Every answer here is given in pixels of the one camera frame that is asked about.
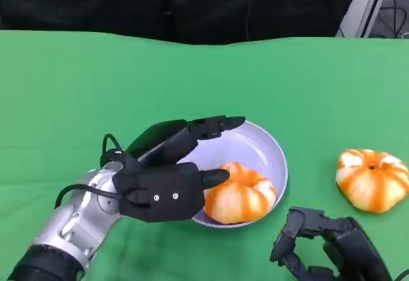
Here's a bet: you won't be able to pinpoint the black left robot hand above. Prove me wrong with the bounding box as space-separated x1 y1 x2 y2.
126 114 247 190

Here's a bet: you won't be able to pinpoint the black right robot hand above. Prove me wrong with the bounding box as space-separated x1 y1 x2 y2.
270 206 394 281

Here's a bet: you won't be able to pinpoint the orange and white bread roll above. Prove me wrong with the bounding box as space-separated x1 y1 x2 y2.
335 148 409 213
203 161 277 225

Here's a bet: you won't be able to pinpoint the green table cloth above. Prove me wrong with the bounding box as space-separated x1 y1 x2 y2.
0 29 409 281

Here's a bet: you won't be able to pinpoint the lilac plate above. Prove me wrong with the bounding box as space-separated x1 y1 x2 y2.
178 119 289 229

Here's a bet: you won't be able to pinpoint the black backdrop curtain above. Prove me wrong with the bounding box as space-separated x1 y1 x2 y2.
0 0 367 45

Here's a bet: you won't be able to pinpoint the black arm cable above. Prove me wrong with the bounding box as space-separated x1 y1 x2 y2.
100 133 129 169
54 183 124 210

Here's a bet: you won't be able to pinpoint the black floor cables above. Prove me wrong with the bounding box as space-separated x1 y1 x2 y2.
380 4 409 39

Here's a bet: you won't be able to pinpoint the grey metal frame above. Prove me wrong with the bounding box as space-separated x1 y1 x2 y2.
335 0 394 38

